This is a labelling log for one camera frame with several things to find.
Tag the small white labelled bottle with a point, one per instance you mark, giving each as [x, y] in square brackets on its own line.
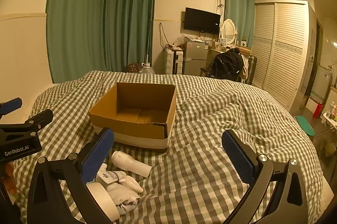
[110, 176]

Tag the silver small fridge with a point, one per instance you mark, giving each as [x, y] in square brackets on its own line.
[196, 58]

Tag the dressing table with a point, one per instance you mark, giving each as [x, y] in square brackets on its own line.
[214, 52]

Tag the green board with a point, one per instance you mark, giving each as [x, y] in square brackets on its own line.
[305, 125]

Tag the white grey sock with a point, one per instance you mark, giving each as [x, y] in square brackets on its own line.
[123, 199]

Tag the clear plastic bag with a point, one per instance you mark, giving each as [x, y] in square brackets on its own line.
[179, 40]

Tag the black jacket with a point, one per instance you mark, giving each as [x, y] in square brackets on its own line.
[227, 63]

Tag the black wall television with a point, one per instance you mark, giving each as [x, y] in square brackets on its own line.
[201, 20]

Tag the person's left hand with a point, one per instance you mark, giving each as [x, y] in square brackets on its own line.
[9, 179]

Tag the white louvred wardrobe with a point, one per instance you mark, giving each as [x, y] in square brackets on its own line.
[279, 50]

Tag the shelf with small bottles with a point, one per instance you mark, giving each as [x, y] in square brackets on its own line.
[330, 113]

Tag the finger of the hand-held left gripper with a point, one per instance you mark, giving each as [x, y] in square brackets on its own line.
[11, 104]
[39, 118]

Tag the red fire extinguisher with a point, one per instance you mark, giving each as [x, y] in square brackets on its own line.
[317, 110]

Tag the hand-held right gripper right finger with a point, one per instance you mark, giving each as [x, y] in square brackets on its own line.
[238, 158]

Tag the grey checked blanket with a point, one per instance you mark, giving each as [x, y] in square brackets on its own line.
[210, 113]

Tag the green curtain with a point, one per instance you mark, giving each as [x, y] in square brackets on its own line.
[131, 18]
[76, 18]

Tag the patterned round bag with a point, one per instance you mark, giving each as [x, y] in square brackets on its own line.
[133, 68]

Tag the white suitcase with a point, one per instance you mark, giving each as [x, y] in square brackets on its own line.
[172, 62]

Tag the white tape roll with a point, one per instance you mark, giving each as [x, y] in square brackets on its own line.
[101, 197]

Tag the light teal curtain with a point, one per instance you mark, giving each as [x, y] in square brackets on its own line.
[238, 8]

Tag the white oval vanity mirror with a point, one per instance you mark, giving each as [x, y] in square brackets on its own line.
[227, 30]

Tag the cardboard box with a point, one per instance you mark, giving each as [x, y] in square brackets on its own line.
[131, 124]

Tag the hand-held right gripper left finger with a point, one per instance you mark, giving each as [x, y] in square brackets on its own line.
[97, 153]

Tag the clear water jug with pump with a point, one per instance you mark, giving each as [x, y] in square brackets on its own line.
[147, 69]

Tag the wooden chair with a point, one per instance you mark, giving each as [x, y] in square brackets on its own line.
[203, 71]

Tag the white cylindrical bottle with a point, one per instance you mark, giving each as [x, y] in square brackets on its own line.
[131, 162]

